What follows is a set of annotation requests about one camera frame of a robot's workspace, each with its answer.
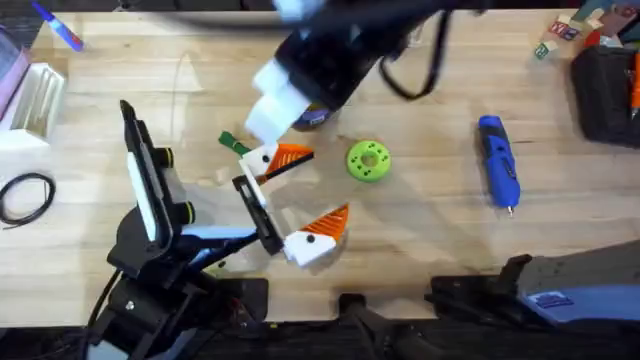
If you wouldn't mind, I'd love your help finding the black upright wrist plate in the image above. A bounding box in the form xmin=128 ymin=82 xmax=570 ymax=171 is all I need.
xmin=118 ymin=99 xmax=175 ymax=247

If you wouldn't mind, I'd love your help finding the black tool bag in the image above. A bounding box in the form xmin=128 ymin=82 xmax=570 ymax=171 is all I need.
xmin=570 ymin=44 xmax=640 ymax=149

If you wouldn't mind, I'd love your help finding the blue marker pen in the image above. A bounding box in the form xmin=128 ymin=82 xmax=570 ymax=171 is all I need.
xmin=30 ymin=0 xmax=86 ymax=53

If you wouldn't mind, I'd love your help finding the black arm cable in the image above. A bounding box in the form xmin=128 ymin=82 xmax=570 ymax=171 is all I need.
xmin=377 ymin=9 xmax=454 ymax=102
xmin=85 ymin=268 xmax=124 ymax=332

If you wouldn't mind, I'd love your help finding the green disc with holes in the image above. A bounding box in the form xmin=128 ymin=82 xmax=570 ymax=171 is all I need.
xmin=345 ymin=139 xmax=393 ymax=184

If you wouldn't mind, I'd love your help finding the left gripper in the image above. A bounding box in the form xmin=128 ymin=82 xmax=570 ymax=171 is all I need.
xmin=174 ymin=143 xmax=350 ymax=274

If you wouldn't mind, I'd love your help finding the blue electric screwdriver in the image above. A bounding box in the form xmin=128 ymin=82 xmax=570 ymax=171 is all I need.
xmin=476 ymin=114 xmax=523 ymax=218

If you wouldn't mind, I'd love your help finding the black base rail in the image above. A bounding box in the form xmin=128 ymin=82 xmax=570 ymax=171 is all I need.
xmin=0 ymin=319 xmax=640 ymax=360

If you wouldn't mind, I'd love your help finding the pink flat box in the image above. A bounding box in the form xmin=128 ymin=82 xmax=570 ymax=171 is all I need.
xmin=0 ymin=23 xmax=32 ymax=122

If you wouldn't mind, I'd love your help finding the toy blocks heap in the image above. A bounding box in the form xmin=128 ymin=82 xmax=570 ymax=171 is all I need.
xmin=533 ymin=0 xmax=640 ymax=62

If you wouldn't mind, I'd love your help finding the white ribbed box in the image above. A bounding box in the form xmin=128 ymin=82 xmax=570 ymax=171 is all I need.
xmin=0 ymin=61 xmax=67 ymax=166

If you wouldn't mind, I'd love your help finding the coiled black cable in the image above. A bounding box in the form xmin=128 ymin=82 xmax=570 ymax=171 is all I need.
xmin=0 ymin=171 xmax=58 ymax=230

